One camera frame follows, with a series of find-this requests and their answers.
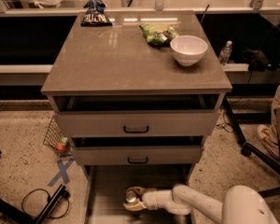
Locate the clear water bottle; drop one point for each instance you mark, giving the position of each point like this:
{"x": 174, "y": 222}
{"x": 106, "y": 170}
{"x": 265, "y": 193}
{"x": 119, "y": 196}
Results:
{"x": 225, "y": 53}

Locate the dark blue chip bag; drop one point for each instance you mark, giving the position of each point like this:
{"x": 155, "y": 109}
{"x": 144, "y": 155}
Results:
{"x": 94, "y": 15}

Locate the drawer with handle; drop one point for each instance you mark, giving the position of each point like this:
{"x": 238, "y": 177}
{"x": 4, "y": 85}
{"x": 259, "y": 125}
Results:
{"x": 137, "y": 150}
{"x": 196, "y": 122}

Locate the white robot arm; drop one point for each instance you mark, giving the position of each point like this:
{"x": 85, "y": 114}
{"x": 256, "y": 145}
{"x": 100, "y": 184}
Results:
{"x": 241, "y": 204}

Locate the grey drawer cabinet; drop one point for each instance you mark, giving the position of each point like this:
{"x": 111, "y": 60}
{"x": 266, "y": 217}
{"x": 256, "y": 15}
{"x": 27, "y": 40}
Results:
{"x": 113, "y": 68}

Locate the open bottom drawer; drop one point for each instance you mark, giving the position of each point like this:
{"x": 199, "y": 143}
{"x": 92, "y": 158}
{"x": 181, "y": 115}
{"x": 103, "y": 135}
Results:
{"x": 107, "y": 194}

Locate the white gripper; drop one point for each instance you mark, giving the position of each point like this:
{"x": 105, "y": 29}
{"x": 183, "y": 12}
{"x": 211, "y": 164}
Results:
{"x": 151, "y": 199}

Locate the white bowl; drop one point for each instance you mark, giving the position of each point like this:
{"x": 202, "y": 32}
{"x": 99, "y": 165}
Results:
{"x": 188, "y": 49}

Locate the green chip bag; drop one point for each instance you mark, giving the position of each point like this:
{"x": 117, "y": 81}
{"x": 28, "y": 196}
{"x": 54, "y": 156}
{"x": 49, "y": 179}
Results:
{"x": 158, "y": 34}

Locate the top drawer with handle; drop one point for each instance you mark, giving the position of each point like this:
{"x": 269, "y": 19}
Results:
{"x": 196, "y": 122}

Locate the black stand leg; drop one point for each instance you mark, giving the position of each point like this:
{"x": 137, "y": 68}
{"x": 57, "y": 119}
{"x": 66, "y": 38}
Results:
{"x": 37, "y": 206}

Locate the middle drawer with handle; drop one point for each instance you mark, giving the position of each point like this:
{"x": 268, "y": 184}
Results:
{"x": 137, "y": 150}

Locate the black bag on ledge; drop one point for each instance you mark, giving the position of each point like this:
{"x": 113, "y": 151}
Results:
{"x": 256, "y": 59}

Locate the orange green item in basket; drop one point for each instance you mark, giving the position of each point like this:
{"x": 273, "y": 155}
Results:
{"x": 62, "y": 144}

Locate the blue tape cross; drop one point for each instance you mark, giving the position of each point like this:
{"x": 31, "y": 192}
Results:
{"x": 62, "y": 173}

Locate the black office chair base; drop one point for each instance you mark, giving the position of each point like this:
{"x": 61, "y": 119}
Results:
{"x": 247, "y": 149}

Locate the white red sneaker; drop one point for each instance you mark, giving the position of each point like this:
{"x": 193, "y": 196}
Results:
{"x": 263, "y": 136}

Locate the wire mesh basket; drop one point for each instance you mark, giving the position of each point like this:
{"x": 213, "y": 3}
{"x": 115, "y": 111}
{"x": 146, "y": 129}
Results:
{"x": 52, "y": 137}

